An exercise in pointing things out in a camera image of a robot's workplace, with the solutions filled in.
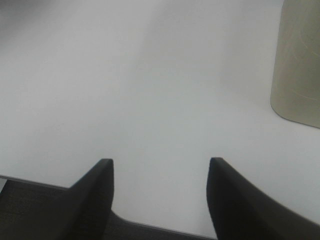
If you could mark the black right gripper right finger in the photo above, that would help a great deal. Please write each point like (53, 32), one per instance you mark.
(240, 211)

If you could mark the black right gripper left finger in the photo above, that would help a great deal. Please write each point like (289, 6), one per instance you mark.
(82, 212)

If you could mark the beige box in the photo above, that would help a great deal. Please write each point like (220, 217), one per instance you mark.
(295, 90)

